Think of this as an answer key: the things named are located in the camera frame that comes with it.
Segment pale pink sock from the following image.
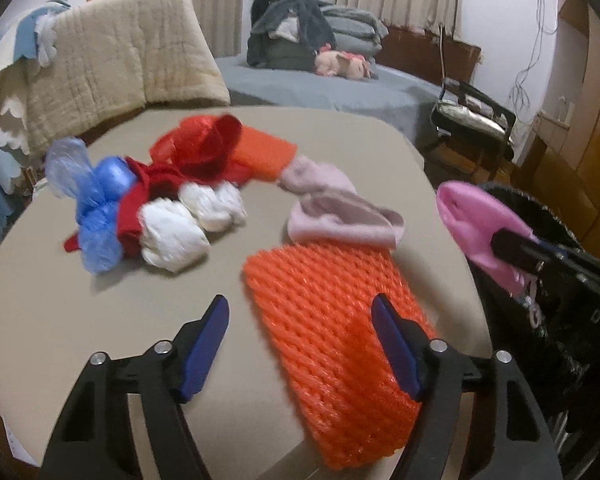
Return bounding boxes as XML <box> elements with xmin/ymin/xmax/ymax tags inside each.
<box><xmin>279</xmin><ymin>156</ymin><xmax>357</xmax><ymax>197</ymax></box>
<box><xmin>286</xmin><ymin>192</ymin><xmax>406</xmax><ymax>250</ymax></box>

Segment clear plastic bag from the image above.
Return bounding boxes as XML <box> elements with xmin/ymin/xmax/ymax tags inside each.
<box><xmin>45</xmin><ymin>137</ymin><xmax>98</xmax><ymax>202</ymax></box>

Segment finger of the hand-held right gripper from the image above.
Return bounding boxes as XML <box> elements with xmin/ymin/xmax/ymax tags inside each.
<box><xmin>537</xmin><ymin>240</ymin><xmax>581</xmax><ymax>262</ymax></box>
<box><xmin>491</xmin><ymin>229</ymin><xmax>556</xmax><ymax>273</ymax></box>

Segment pink plush toy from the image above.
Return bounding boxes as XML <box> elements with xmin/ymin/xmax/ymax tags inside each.
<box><xmin>314</xmin><ymin>45</ymin><xmax>373</xmax><ymax>81</ymax></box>

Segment small orange foam net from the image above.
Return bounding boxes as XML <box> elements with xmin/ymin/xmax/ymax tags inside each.
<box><xmin>227</xmin><ymin>127</ymin><xmax>298</xmax><ymax>181</ymax></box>

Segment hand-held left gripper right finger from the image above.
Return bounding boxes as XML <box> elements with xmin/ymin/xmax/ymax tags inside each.
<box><xmin>371</xmin><ymin>294</ymin><xmax>566</xmax><ymax>480</ymax></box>

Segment black chair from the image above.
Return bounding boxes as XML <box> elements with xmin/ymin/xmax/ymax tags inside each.
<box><xmin>427</xmin><ymin>22</ymin><xmax>517</xmax><ymax>182</ymax></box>

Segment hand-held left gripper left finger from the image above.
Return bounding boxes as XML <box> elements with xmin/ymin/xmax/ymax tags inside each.
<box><xmin>40</xmin><ymin>294</ymin><xmax>231</xmax><ymax>480</ymax></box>

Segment pink face mask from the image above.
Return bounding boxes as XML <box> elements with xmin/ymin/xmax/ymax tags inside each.
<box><xmin>436</xmin><ymin>181</ymin><xmax>546</xmax><ymax>328</ymax></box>

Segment large orange foam net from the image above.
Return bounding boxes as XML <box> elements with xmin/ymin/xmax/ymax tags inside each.
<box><xmin>242</xmin><ymin>242</ymin><xmax>438</xmax><ymax>471</ymax></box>

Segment stack of grey pillows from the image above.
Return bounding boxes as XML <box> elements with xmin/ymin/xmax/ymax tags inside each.
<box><xmin>324</xmin><ymin>4</ymin><xmax>391</xmax><ymax>58</ymax></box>

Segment wooden headboard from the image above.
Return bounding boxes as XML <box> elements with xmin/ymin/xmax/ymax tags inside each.
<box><xmin>380</xmin><ymin>25</ymin><xmax>482</xmax><ymax>87</ymax></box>

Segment wooden cabinet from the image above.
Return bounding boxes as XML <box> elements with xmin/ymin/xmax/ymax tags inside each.
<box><xmin>510</xmin><ymin>0</ymin><xmax>600</xmax><ymax>241</ymax></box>

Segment bed with grey-blue sheet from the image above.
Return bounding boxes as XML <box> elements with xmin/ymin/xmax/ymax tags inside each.
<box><xmin>215</xmin><ymin>55</ymin><xmax>446</xmax><ymax>153</ymax></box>

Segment blue and white scalloped blanket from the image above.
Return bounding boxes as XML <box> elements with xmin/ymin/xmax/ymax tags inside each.
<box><xmin>0</xmin><ymin>0</ymin><xmax>72</xmax><ymax>233</ymax></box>

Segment patterned seat cushion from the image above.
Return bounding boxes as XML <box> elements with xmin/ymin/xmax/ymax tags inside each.
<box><xmin>436</xmin><ymin>100</ymin><xmax>506</xmax><ymax>134</ymax></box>

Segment black hanging coat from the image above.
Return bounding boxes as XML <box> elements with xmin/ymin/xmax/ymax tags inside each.
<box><xmin>252</xmin><ymin>0</ymin><xmax>297</xmax><ymax>28</ymax></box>

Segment pile of dark clothes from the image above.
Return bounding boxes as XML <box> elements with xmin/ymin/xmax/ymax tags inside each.
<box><xmin>246</xmin><ymin>0</ymin><xmax>337</xmax><ymax>73</ymax></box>

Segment beige quilted blanket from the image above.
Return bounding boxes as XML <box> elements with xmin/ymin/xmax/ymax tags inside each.
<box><xmin>25</xmin><ymin>0</ymin><xmax>231</xmax><ymax>157</ymax></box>

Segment hanging wall cables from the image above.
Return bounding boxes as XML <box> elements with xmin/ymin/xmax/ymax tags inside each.
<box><xmin>510</xmin><ymin>0</ymin><xmax>556</xmax><ymax>111</ymax></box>

